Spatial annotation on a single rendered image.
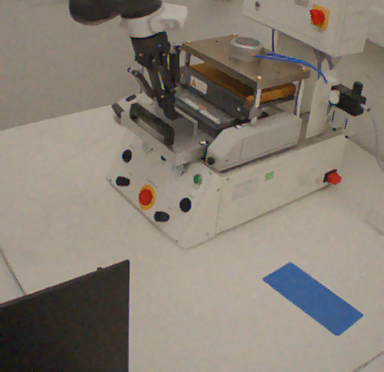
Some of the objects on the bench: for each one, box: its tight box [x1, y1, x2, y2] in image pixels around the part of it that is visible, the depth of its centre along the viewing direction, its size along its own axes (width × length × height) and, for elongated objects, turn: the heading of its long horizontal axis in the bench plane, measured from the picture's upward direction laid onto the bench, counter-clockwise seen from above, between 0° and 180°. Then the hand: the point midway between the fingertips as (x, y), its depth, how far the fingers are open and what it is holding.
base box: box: [107, 128, 347, 250], centre depth 149 cm, size 54×38×17 cm
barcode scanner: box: [111, 94, 141, 119], centre depth 180 cm, size 20×8×8 cm, turn 116°
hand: (167, 105), depth 128 cm, fingers closed, pressing on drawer
